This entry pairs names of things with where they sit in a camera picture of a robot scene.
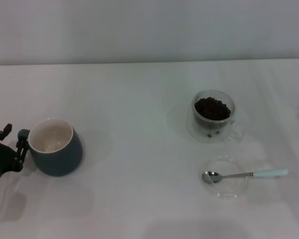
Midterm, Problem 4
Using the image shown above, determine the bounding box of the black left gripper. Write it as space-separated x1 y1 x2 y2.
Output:
0 123 29 192

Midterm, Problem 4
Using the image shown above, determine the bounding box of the dark blue ceramic mug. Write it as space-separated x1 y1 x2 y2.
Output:
17 118 83 177

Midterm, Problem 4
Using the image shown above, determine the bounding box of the spoon with light blue handle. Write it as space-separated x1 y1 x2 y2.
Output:
201 168 289 185

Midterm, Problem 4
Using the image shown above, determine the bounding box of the double-walled glass cup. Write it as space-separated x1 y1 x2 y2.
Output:
188 90 244 144

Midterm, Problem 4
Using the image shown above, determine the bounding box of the coffee bean pile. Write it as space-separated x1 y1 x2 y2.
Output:
194 97 231 120

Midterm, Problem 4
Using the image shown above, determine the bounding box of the clear glass saucer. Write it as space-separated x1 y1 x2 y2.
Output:
198 156 248 200

